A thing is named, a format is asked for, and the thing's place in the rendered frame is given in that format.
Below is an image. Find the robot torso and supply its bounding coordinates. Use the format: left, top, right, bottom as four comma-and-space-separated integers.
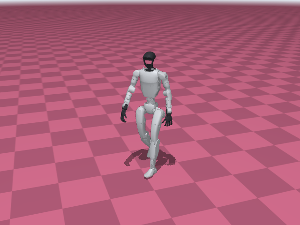
139, 67, 161, 114

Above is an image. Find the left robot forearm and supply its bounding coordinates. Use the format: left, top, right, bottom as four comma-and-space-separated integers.
165, 90, 172, 113

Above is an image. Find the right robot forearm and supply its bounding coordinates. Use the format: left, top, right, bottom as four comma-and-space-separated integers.
122, 87, 132, 107

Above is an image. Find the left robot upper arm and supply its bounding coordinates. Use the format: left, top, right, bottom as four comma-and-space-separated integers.
158, 71, 171, 96

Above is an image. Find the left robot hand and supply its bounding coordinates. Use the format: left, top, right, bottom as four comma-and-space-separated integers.
162, 109, 173, 126

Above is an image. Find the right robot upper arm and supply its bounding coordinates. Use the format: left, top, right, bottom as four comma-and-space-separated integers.
129, 69, 141, 93

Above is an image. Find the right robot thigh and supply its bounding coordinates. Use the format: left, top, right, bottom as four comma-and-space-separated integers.
136, 105, 149, 139

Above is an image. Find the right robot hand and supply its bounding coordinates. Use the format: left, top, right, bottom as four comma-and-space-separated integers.
120, 104, 128, 122

